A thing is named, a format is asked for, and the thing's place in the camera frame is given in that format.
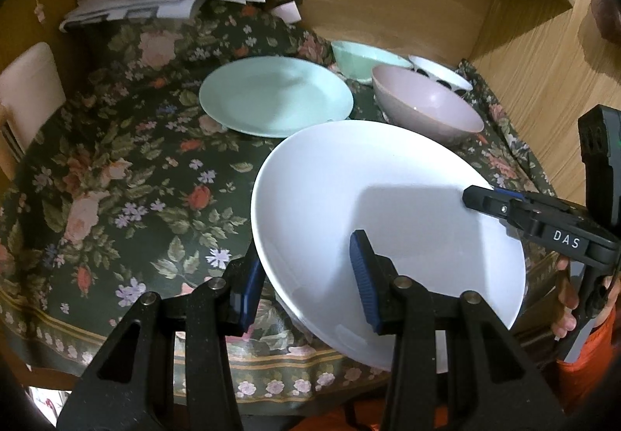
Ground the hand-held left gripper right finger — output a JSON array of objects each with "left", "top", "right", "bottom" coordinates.
[{"left": 349, "top": 230, "right": 568, "bottom": 431}]

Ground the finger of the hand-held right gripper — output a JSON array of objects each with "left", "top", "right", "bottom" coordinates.
[
  {"left": 462, "top": 185, "right": 534, "bottom": 230},
  {"left": 523, "top": 191, "right": 589, "bottom": 219}
]

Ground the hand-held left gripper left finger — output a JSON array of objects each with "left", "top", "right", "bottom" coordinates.
[{"left": 57, "top": 256, "right": 265, "bottom": 431}]

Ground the white plate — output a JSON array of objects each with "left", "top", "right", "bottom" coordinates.
[{"left": 251, "top": 119, "right": 527, "bottom": 374}]

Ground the person's right hand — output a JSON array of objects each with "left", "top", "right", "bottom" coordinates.
[{"left": 550, "top": 255, "right": 583, "bottom": 339}]

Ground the pink bowl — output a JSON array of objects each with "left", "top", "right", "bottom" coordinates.
[{"left": 371, "top": 64, "right": 485, "bottom": 144}]

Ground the white bowl with black dots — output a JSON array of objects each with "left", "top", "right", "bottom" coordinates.
[{"left": 408, "top": 54, "right": 474, "bottom": 97}]

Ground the light green bowl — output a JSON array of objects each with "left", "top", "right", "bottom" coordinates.
[{"left": 331, "top": 40, "right": 414, "bottom": 85}]

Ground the dark floral tablecloth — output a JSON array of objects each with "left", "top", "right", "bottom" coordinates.
[{"left": 0, "top": 0, "right": 559, "bottom": 418}]

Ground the light green plate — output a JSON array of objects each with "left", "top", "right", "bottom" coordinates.
[{"left": 198, "top": 55, "right": 354, "bottom": 138}]

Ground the brown round object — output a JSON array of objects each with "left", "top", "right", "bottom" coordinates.
[{"left": 591, "top": 0, "right": 621, "bottom": 42}]

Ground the small pale box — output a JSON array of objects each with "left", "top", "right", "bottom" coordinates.
[{"left": 269, "top": 0, "right": 304, "bottom": 24}]

